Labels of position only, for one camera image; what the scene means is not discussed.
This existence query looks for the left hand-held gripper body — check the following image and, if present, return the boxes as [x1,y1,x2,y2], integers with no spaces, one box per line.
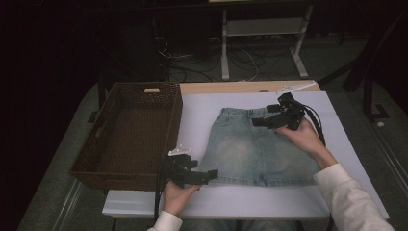
[163,144,210,189]

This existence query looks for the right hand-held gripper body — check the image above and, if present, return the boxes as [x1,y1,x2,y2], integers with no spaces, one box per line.
[272,81,317,131]

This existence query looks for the light blue denim skirt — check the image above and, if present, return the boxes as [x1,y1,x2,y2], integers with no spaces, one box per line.
[198,106,321,188]

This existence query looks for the brown woven basket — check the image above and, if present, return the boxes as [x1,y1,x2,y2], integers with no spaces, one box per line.
[68,81,184,193]

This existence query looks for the person's right hand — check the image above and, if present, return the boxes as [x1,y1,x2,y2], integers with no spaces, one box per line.
[276,118,338,170]

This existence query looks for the person's left hand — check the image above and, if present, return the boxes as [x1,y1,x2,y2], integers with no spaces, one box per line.
[162,180,201,217]

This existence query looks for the white foam board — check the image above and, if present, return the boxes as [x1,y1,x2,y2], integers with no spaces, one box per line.
[101,90,391,220]

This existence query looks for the black metal stand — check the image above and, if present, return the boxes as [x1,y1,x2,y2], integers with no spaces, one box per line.
[317,9,408,122]

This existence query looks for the white metal stand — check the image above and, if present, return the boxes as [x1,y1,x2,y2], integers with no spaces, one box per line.
[220,4,315,81]

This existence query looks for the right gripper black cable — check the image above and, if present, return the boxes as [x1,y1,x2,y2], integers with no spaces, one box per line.
[301,104,327,148]

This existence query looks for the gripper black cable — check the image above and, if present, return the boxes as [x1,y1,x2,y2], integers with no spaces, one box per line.
[153,157,171,222]
[301,104,327,148]

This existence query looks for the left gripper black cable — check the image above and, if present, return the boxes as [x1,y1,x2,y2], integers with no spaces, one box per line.
[153,157,171,222]

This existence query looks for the white floor cable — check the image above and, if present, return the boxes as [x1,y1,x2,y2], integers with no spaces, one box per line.
[241,48,260,82]

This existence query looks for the tangle of black floor cables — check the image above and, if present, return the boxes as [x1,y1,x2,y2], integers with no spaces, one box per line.
[155,35,268,83]

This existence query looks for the metal floor rail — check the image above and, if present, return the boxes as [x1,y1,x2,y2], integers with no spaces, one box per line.
[367,119,408,193]
[51,178,85,231]

